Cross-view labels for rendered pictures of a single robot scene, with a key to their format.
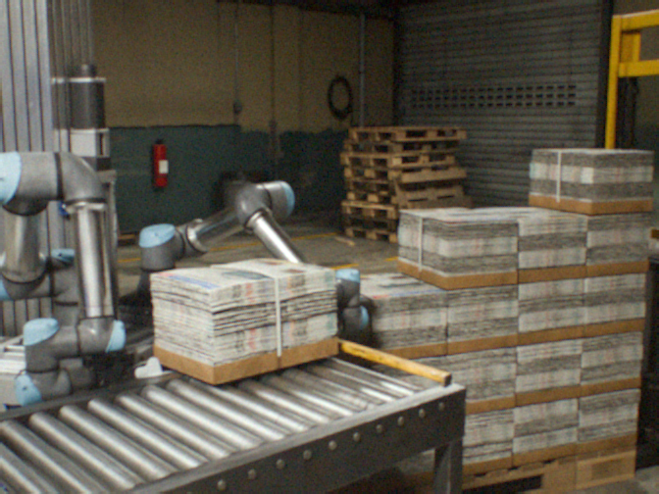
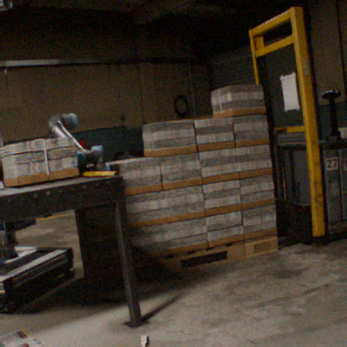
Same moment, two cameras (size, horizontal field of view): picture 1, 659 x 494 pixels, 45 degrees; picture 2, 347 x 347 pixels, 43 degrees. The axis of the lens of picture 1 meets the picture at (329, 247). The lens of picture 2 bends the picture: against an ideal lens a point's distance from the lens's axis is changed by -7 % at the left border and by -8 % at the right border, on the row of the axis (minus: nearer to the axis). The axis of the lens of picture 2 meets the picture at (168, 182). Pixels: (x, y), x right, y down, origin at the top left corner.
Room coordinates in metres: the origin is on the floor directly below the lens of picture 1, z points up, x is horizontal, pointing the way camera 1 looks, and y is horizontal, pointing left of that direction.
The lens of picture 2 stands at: (-0.53, -0.76, 0.96)
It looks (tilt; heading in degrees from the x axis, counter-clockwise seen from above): 6 degrees down; 6
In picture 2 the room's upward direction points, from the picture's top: 7 degrees counter-clockwise
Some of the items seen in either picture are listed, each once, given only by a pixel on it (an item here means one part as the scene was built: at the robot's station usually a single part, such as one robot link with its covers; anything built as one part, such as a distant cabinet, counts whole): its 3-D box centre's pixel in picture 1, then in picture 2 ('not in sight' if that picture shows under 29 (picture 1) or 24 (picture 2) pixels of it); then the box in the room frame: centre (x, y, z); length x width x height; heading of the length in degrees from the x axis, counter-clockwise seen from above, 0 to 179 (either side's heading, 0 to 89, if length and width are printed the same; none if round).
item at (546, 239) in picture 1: (523, 242); (205, 135); (2.99, -0.74, 0.95); 0.38 x 0.29 x 0.23; 21
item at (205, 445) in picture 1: (174, 429); not in sight; (1.57, 0.32, 0.77); 0.47 x 0.05 x 0.05; 41
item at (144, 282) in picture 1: (159, 279); not in sight; (2.66, 0.58, 0.87); 0.15 x 0.15 x 0.10
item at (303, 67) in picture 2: not in sight; (308, 121); (2.95, -1.54, 0.97); 0.09 x 0.09 x 1.75; 22
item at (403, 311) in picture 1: (420, 390); (158, 214); (2.83, -0.34, 0.42); 1.17 x 0.39 x 0.83; 112
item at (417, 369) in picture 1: (383, 358); (97, 173); (1.95, -0.14, 0.81); 0.43 x 0.03 x 0.02; 41
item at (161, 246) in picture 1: (159, 245); not in sight; (2.67, 0.58, 0.98); 0.13 x 0.12 x 0.14; 144
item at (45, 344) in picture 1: (49, 344); not in sight; (1.75, 0.64, 0.91); 0.11 x 0.08 x 0.11; 115
